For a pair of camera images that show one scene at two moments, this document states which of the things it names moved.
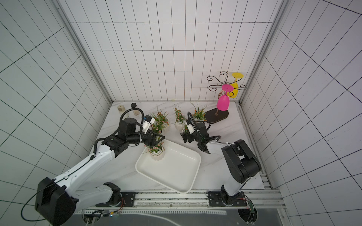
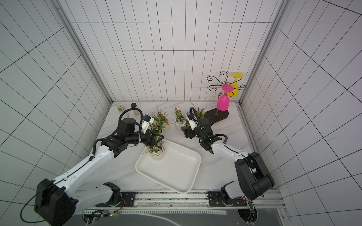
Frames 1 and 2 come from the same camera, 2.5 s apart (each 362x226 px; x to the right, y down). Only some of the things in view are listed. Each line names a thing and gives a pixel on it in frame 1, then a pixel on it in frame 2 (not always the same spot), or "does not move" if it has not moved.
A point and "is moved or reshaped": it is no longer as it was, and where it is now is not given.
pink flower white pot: [157, 151] does not move
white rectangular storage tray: [178, 168] does not move
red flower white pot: [185, 130] is moved or reshaped
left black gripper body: [144, 138] does not move
